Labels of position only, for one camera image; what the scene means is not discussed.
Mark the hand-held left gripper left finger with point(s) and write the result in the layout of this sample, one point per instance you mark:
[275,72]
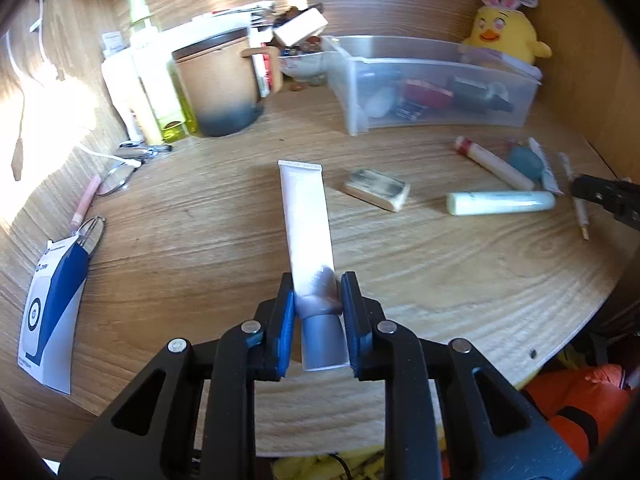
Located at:
[286,320]

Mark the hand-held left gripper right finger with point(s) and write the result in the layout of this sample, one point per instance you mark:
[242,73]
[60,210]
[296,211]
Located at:
[350,320]

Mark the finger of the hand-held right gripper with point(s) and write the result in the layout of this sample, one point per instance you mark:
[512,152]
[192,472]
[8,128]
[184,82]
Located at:
[605,195]

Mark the white cream tube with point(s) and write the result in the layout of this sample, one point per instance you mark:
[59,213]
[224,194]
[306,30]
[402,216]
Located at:
[305,220]

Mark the dark green glass bottle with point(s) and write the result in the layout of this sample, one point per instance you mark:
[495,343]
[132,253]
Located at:
[480,94]

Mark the red tea packet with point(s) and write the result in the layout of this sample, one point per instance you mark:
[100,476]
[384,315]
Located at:
[427,94]

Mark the clear plastic storage bin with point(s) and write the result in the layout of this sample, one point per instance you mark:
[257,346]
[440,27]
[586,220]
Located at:
[350,107]

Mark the small blue box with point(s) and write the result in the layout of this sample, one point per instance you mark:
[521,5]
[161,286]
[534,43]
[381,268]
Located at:
[409,110]

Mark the light blue small bottle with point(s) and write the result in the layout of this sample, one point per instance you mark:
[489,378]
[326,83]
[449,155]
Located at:
[379,102]

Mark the white sachet packet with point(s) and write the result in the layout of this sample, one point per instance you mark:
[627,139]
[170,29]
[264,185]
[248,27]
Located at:
[547,172]

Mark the teal round item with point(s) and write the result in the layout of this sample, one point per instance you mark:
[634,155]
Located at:
[525,160]

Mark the pale green tube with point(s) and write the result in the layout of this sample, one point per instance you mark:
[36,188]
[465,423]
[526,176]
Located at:
[500,203]

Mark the cream stick with red band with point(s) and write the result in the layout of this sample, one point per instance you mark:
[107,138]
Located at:
[492,162]

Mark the used white eraser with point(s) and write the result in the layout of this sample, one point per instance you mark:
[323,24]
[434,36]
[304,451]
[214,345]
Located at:
[377,189]

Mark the yellow cloth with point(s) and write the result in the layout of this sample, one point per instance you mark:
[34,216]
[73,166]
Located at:
[320,466]

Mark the yellow chick plush toy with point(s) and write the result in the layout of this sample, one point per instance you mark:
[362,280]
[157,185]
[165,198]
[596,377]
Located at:
[505,32]

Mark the orange clothing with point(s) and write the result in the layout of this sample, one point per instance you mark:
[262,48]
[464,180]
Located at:
[575,410]

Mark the black pen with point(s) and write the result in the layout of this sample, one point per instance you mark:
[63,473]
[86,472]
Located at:
[150,148]

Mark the pink pen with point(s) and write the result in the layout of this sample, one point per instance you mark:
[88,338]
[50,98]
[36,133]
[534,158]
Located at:
[86,200]

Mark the blue and white box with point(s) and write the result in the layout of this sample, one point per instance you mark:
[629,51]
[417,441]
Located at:
[50,320]

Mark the brown lidded ceramic mug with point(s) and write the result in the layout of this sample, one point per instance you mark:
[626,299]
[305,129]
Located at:
[220,80]

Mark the white bowl of beads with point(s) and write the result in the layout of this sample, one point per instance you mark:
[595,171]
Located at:
[302,65]

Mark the yellow-green spray bottle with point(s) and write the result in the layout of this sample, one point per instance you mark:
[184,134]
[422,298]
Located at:
[155,85]

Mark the white lotion bottle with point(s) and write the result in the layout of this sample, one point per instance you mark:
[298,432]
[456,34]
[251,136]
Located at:
[120,90]

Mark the white rectangular box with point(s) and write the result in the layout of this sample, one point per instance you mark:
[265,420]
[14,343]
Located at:
[300,26]

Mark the stack of books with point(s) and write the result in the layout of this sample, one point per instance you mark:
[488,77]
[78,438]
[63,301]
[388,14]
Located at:
[225,12]

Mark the white paper box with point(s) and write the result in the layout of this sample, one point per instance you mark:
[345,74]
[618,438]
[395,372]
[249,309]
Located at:
[114,44]

